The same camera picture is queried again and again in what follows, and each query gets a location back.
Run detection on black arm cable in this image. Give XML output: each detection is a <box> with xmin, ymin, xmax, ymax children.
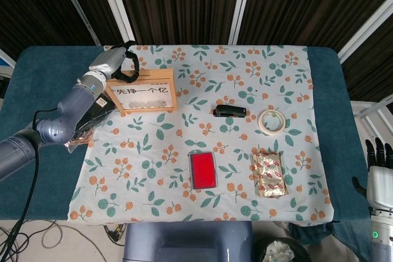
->
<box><xmin>0</xmin><ymin>107</ymin><xmax>59</xmax><ymax>262</ymax></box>

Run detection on black item in plastic bag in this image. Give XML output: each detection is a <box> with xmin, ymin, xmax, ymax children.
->
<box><xmin>69</xmin><ymin>94</ymin><xmax>117</xmax><ymax>140</ymax></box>

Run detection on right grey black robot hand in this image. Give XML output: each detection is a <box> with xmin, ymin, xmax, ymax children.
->
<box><xmin>351</xmin><ymin>137</ymin><xmax>393</xmax><ymax>214</ymax></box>

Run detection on floor power strip with cables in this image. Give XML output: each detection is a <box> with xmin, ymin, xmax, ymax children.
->
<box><xmin>103</xmin><ymin>223</ymin><xmax>127</xmax><ymax>245</ymax></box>

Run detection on gold foil packet red labels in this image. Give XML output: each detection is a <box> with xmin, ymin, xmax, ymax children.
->
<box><xmin>251</xmin><ymin>150</ymin><xmax>289</xmax><ymax>198</ymax></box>

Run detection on black stapler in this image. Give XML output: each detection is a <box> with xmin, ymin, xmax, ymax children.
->
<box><xmin>212</xmin><ymin>104</ymin><xmax>248</xmax><ymax>118</ymax></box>

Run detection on copper coloured plastic packet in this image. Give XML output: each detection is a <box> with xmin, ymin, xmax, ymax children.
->
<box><xmin>66</xmin><ymin>132</ymin><xmax>93</xmax><ymax>154</ymax></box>

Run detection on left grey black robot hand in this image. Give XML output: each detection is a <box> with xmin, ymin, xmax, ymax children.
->
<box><xmin>88</xmin><ymin>40</ymin><xmax>141</xmax><ymax>83</ymax></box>

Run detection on red ink pad case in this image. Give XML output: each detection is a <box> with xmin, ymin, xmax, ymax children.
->
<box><xmin>188</xmin><ymin>150</ymin><xmax>219</xmax><ymax>191</ymax></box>

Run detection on beige masking tape roll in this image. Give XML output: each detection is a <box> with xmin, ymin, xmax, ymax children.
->
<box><xmin>257</xmin><ymin>109</ymin><xmax>286</xmax><ymax>134</ymax></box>

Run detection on floral orange green tablecloth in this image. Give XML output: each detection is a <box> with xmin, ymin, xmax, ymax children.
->
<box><xmin>67</xmin><ymin>44</ymin><xmax>335</xmax><ymax>223</ymax></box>

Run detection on blue-grey robot torso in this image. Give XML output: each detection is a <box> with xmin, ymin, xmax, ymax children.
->
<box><xmin>122</xmin><ymin>221</ymin><xmax>254</xmax><ymax>262</ymax></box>

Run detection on black bin with liner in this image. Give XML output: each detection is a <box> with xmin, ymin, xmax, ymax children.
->
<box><xmin>260</xmin><ymin>237</ymin><xmax>311</xmax><ymax>262</ymax></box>

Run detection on white partition post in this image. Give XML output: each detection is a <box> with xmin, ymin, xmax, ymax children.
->
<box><xmin>94</xmin><ymin>0</ymin><xmax>136</xmax><ymax>44</ymax></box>
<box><xmin>228</xmin><ymin>0</ymin><xmax>256</xmax><ymax>45</ymax></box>
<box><xmin>337</xmin><ymin>0</ymin><xmax>393</xmax><ymax>64</ymax></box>

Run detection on wooden glass-front money box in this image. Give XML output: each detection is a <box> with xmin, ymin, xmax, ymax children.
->
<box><xmin>106</xmin><ymin>67</ymin><xmax>178</xmax><ymax>115</ymax></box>

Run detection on teal table cover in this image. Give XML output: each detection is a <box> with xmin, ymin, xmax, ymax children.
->
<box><xmin>0</xmin><ymin>45</ymin><xmax>374</xmax><ymax>262</ymax></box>

